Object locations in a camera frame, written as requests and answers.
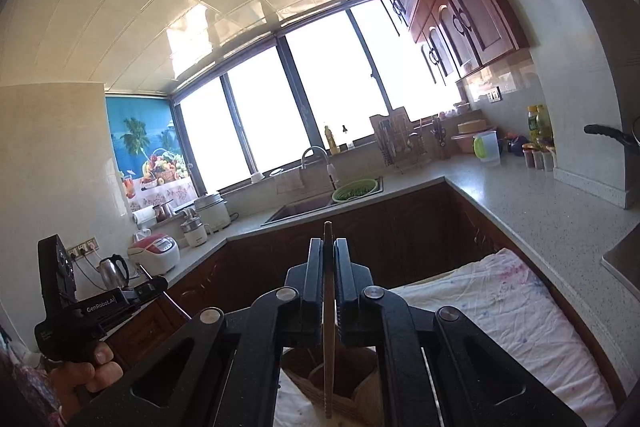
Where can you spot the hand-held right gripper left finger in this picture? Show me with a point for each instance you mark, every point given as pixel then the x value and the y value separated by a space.
pixel 316 272

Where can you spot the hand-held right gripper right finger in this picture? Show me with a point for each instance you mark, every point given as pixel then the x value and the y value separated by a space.
pixel 341 272

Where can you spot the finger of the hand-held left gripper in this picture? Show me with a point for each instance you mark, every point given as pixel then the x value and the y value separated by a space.
pixel 150 287

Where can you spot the wooden chopstick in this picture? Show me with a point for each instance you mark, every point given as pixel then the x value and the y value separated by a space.
pixel 328 307

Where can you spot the wooden utensil holder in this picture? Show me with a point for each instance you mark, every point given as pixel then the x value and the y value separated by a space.
pixel 350 382

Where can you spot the person's left forearm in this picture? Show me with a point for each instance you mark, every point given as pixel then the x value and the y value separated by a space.
pixel 27 389

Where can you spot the person's left hand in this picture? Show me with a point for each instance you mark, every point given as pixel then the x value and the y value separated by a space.
pixel 85 377

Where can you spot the white and red rice cooker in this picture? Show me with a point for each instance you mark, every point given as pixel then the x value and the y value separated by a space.
pixel 155 252

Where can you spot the steel electric kettle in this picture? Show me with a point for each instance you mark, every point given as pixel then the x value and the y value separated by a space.
pixel 114 272

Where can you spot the steel kitchen sink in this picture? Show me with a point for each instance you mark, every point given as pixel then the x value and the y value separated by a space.
pixel 300 209

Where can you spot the white blender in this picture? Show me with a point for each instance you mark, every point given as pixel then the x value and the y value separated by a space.
pixel 195 232

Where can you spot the paper towel roll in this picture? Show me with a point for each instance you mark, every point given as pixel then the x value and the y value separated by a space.
pixel 145 216

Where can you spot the wooden base cabinets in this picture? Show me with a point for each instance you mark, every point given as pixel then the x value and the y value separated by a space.
pixel 400 232

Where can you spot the green colander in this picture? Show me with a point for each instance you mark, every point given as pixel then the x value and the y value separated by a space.
pixel 355 191

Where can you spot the pale dish cloth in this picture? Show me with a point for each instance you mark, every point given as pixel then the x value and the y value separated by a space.
pixel 290 181

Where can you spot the white electric cooker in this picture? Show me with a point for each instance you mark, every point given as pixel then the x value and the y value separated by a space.
pixel 212 212

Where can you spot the chrome kitchen faucet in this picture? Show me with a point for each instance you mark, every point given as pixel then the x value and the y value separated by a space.
pixel 327 164

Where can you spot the white cup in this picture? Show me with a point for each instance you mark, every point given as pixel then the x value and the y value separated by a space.
pixel 257 178

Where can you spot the yellow dish soap bottle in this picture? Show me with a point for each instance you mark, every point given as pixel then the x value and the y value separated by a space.
pixel 329 141

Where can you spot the tropical fruit print blind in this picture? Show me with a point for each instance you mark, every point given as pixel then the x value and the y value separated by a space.
pixel 145 142

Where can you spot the wooden cutting board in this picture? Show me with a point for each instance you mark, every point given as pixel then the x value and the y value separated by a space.
pixel 387 119

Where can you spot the white speckled cloth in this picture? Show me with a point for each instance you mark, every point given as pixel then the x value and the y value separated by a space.
pixel 510 317

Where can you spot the clear pitcher green lid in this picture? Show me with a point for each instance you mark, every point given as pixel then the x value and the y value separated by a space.
pixel 486 149

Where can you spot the large kitchen window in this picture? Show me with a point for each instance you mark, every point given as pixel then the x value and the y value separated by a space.
pixel 310 82

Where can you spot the yellow lidded container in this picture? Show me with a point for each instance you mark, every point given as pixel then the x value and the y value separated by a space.
pixel 472 128

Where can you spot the purple teapot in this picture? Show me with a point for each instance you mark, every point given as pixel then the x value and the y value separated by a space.
pixel 515 144

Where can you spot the spice jar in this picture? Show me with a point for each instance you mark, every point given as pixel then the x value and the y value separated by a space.
pixel 549 161
pixel 538 158
pixel 528 156

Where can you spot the yellow oil bottle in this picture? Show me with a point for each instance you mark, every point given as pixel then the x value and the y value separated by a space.
pixel 533 122
pixel 545 124

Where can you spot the steel stove top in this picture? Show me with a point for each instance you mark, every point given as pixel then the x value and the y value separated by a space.
pixel 625 259

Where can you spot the wall power socket strip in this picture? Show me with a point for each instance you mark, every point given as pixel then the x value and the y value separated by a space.
pixel 82 249

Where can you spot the white wall outlet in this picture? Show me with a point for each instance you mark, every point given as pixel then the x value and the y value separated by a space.
pixel 494 94

